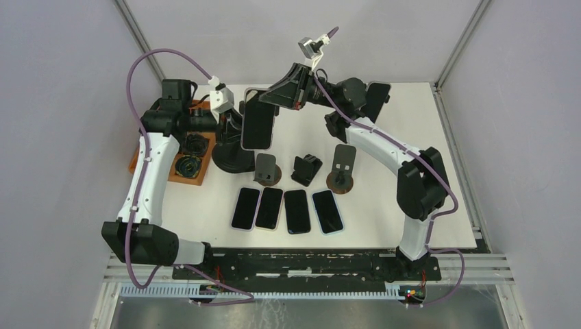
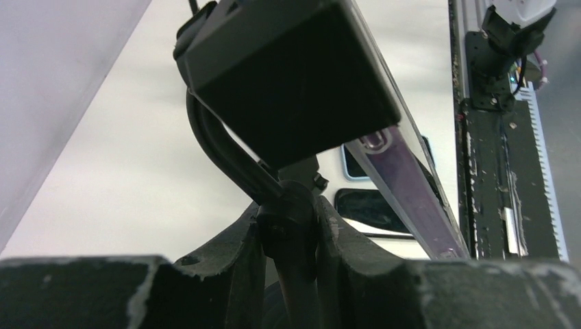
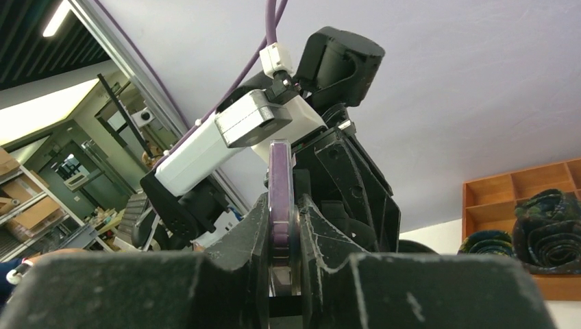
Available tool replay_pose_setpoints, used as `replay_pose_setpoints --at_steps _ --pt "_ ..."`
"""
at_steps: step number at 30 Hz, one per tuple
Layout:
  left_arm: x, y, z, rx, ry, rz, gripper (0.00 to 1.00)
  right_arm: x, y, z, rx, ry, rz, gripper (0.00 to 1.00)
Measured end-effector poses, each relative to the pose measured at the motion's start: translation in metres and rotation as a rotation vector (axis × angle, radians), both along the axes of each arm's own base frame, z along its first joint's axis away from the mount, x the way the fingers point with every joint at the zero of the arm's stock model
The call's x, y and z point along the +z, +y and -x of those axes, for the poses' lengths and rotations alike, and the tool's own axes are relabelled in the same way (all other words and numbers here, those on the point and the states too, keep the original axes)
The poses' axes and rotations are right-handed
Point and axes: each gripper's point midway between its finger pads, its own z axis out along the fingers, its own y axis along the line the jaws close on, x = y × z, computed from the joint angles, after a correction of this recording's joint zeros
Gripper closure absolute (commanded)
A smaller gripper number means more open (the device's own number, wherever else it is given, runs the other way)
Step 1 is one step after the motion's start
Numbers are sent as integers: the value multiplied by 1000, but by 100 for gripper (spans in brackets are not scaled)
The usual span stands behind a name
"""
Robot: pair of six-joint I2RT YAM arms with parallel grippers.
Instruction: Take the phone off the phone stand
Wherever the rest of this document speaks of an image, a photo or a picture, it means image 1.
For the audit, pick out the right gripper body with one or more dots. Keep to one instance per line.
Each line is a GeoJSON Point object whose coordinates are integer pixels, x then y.
{"type": "Point", "coordinates": [315, 93]}

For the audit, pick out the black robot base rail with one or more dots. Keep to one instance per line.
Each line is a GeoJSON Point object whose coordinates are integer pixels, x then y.
{"type": "Point", "coordinates": [310, 270]}

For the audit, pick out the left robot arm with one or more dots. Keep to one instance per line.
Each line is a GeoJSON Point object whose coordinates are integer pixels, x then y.
{"type": "Point", "coordinates": [137, 235]}

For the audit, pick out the brown floral rolled tie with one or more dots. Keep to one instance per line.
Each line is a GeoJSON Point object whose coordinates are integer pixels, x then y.
{"type": "Point", "coordinates": [196, 145]}

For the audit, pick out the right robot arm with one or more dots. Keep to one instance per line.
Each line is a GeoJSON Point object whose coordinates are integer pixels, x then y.
{"type": "Point", "coordinates": [423, 190]}

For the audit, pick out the white cable duct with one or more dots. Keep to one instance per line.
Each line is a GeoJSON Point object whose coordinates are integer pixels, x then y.
{"type": "Point", "coordinates": [209, 292]}

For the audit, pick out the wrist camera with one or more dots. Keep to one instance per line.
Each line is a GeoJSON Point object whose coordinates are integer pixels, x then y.
{"type": "Point", "coordinates": [221, 100]}
{"type": "Point", "coordinates": [311, 50]}

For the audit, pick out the cream case smartphone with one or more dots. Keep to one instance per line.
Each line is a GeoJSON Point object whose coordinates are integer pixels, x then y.
{"type": "Point", "coordinates": [269, 208]}

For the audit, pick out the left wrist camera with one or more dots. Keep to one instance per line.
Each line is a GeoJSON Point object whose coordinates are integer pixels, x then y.
{"type": "Point", "coordinates": [221, 100]}

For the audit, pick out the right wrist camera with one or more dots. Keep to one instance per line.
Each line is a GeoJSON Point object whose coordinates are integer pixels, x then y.
{"type": "Point", "coordinates": [311, 50]}

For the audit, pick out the wood-base phone stand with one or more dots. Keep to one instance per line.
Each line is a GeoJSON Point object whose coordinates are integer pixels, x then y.
{"type": "Point", "coordinates": [267, 172]}

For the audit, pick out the black small phone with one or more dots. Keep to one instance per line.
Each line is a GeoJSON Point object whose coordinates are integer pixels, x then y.
{"type": "Point", "coordinates": [297, 212]}

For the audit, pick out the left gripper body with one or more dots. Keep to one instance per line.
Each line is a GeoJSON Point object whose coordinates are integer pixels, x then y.
{"type": "Point", "coordinates": [223, 127]}

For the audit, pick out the wooden compartment tray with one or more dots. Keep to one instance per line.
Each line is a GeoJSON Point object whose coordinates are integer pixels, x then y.
{"type": "Point", "coordinates": [205, 161]}

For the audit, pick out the small black folding stand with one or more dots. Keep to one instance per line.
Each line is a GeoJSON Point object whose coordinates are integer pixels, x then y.
{"type": "Point", "coordinates": [305, 169]}

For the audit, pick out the lilac case smartphone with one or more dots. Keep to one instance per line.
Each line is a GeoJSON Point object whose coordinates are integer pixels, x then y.
{"type": "Point", "coordinates": [245, 209]}

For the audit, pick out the black round-base phone stand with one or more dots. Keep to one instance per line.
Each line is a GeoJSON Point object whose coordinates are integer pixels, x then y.
{"type": "Point", "coordinates": [229, 155]}

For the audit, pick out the light blue case phone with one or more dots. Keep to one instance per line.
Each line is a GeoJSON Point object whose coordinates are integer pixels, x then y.
{"type": "Point", "coordinates": [327, 211]}

